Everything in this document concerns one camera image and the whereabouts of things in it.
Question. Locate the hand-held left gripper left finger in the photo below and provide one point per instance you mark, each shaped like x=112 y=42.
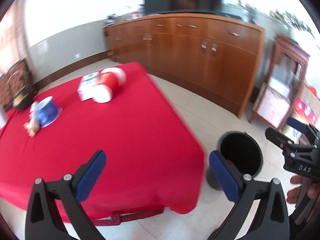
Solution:
x=91 y=175

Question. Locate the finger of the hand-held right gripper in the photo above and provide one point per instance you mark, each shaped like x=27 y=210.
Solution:
x=296 y=123
x=277 y=136

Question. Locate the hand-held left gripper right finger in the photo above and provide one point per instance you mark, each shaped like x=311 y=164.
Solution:
x=225 y=177

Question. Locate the dark grey trash bin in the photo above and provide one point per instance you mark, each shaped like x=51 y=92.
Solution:
x=240 y=150

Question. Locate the small blue paper cup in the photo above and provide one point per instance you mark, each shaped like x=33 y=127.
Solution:
x=48 y=113

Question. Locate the beige paper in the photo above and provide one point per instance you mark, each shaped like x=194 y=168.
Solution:
x=32 y=127

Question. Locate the white green carton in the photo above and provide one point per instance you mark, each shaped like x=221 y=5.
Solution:
x=86 y=87

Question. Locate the red paper tub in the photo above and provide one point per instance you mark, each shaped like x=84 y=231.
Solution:
x=108 y=85

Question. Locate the person's right hand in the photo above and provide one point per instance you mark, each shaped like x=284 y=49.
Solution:
x=295 y=196

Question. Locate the cream cardboard box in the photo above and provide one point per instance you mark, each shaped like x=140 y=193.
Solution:
x=291 y=132

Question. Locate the red gift boxes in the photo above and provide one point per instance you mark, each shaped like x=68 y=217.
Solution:
x=306 y=110

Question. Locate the floral panel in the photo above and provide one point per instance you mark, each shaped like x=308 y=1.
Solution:
x=272 y=107

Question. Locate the red tablecloth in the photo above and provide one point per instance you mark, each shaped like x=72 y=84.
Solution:
x=112 y=142

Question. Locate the wooden shelf stand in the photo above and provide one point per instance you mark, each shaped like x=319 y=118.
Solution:
x=287 y=52

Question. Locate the black iron teapot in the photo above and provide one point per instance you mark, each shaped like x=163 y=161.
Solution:
x=22 y=100

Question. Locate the white tin box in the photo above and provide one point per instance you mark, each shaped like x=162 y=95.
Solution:
x=2 y=117

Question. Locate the flowering plant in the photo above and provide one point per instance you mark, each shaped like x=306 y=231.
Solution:
x=287 y=17

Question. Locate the wooden sideboard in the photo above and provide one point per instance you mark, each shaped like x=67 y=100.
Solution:
x=187 y=55

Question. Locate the small potted plant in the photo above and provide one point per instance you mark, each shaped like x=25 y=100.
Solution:
x=111 y=20

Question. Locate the pink patterned curtain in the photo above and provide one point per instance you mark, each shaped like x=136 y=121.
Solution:
x=10 y=37

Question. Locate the red white bottle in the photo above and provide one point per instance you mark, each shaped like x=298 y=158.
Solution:
x=135 y=15

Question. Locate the dark red table frame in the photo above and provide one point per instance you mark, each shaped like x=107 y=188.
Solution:
x=130 y=216

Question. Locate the white wall socket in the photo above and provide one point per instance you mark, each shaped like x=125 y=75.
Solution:
x=78 y=55

